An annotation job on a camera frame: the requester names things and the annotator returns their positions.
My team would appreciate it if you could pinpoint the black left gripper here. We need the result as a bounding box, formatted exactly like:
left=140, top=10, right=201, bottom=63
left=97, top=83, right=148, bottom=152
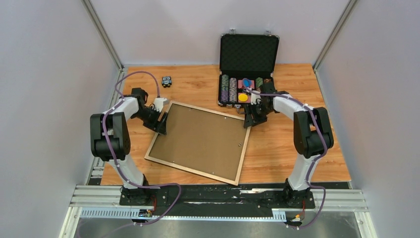
left=133, top=107, right=169, bottom=136

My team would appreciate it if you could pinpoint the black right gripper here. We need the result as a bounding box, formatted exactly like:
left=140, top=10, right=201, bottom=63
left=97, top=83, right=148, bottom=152
left=244, top=101, right=273, bottom=128

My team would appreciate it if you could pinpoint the light wooden picture frame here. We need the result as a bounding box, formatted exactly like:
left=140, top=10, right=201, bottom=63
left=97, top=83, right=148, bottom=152
left=145, top=100, right=252, bottom=186

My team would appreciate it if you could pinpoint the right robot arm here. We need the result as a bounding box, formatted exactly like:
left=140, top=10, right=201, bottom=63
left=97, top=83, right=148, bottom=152
left=244, top=79, right=334, bottom=207

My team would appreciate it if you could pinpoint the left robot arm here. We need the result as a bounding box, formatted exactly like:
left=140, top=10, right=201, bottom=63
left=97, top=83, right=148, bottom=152
left=90, top=88, right=169, bottom=205

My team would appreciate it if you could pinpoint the yellow poker chip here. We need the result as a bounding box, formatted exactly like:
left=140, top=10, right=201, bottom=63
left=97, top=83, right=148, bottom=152
left=238, top=94, right=248, bottom=102

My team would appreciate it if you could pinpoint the blue poker chip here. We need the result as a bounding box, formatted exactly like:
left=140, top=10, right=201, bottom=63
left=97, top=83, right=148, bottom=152
left=242, top=78, right=252, bottom=88

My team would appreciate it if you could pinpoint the red playing card deck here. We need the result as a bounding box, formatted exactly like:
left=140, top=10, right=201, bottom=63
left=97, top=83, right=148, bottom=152
left=237, top=78, right=255, bottom=89

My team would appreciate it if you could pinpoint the green poker chip column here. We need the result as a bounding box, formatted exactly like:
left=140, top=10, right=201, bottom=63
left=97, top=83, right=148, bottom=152
left=255, top=77, right=263, bottom=88

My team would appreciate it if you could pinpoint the grey purple chip column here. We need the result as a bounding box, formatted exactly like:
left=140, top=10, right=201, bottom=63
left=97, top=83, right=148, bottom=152
left=228, top=78, right=237, bottom=103

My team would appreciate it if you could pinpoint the small blue owl toy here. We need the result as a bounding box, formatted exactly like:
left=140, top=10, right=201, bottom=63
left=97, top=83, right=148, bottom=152
left=161, top=76, right=172, bottom=88

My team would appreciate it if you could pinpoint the dark green chip column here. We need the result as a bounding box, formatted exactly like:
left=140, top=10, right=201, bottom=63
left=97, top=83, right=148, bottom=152
left=220, top=74, right=229, bottom=102

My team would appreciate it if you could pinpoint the black poker chip case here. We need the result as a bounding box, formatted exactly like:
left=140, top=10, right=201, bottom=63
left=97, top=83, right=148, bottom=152
left=217, top=33, right=280, bottom=108

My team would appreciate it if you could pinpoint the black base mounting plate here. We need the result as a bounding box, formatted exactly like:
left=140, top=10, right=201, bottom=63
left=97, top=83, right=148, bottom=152
left=119, top=183, right=315, bottom=218

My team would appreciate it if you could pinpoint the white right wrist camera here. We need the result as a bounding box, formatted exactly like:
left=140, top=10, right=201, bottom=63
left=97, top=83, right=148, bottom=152
left=250, top=91, right=261, bottom=105

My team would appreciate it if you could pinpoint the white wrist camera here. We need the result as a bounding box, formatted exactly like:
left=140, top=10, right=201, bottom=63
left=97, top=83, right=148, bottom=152
left=250, top=91, right=261, bottom=105
left=153, top=97, right=170, bottom=113

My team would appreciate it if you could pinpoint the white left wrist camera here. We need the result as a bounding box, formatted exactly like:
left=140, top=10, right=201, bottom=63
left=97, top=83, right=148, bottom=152
left=153, top=97, right=170, bottom=113

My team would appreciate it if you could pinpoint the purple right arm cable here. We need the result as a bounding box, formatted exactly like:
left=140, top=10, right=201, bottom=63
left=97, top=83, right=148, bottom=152
left=245, top=86, right=327, bottom=230

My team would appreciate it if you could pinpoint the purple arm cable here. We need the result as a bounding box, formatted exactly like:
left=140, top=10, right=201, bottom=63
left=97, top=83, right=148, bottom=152
left=245, top=86, right=327, bottom=230
left=76, top=70, right=182, bottom=238

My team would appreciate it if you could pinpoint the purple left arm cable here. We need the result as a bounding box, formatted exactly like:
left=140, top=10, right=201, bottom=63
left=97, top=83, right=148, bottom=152
left=76, top=70, right=182, bottom=238

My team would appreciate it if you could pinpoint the aluminium front rail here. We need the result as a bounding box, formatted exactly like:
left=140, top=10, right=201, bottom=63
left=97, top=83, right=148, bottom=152
left=70, top=184, right=368, bottom=222

